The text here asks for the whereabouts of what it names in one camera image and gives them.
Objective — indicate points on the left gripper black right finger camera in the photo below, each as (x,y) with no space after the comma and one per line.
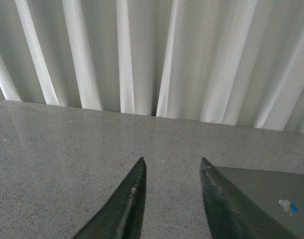
(231,214)

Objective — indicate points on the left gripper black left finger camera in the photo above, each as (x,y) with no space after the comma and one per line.
(122,215)

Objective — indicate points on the grey laptop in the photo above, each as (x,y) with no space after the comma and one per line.
(279,194)

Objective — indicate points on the white pleated curtain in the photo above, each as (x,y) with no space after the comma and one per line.
(235,62)

